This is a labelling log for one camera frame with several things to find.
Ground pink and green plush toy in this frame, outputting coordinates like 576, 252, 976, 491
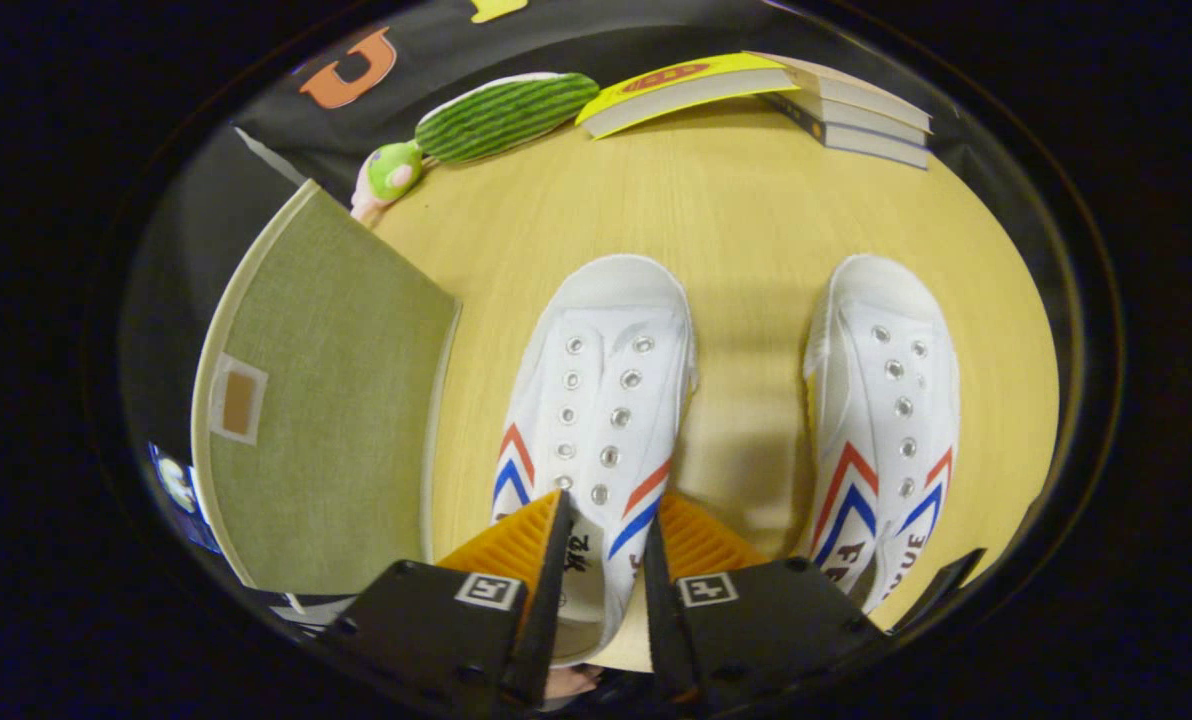
351, 140, 425, 226

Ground yellow book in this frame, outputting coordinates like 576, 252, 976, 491
576, 53, 802, 139

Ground black chair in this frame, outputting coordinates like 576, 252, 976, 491
891, 548, 987, 633

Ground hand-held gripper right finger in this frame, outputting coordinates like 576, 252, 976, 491
641, 490, 887, 706

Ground white shoe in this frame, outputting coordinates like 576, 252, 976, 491
491, 254, 698, 666
801, 254, 961, 614

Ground beige cover book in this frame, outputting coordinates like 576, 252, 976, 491
746, 52, 933, 132

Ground green fabric storage box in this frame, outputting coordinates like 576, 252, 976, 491
191, 180, 462, 598

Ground blue cover book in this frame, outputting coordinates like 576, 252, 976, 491
816, 120, 930, 170

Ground blue printed box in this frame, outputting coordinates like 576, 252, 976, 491
149, 443, 222, 554

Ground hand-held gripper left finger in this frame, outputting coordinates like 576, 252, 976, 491
326, 490, 577, 713

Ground white device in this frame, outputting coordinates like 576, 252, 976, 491
256, 590, 357, 633

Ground dark cover book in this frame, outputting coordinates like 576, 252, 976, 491
761, 92, 932, 151

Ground watermelon slice plush toy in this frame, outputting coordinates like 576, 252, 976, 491
416, 72, 600, 164

